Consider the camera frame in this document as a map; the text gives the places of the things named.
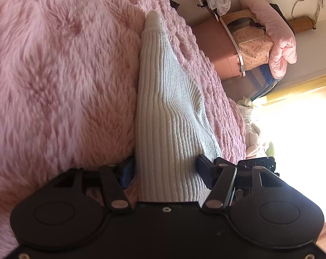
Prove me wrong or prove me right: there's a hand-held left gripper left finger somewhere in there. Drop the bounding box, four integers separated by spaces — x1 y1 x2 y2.
52 160 135 212

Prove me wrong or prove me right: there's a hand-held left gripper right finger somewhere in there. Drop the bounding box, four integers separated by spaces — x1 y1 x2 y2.
196 154 285 210

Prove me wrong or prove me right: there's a white knit sweater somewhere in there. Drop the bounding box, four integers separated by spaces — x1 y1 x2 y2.
135 11 223 203

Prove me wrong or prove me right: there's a white laundry pile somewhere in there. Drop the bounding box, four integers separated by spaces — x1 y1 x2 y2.
235 96 273 160

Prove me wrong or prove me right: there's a blue quilted bag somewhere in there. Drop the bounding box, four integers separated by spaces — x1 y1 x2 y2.
242 64 278 99

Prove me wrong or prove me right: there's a yellow curtain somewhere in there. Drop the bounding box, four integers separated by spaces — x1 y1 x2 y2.
260 71 326 106

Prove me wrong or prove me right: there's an orange patterned fabric bundle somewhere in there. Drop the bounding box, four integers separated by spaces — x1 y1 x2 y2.
222 9 275 71

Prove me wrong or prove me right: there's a pink storage box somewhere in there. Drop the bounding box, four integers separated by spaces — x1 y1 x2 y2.
192 16 247 81

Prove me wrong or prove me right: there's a pink fluffy blanket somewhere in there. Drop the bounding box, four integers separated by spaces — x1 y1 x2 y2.
0 0 247 251

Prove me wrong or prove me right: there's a pink padded jacket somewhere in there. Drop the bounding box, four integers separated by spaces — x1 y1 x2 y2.
239 0 298 79

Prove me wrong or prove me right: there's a brown rolled mat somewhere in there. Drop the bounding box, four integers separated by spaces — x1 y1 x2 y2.
286 17 317 33

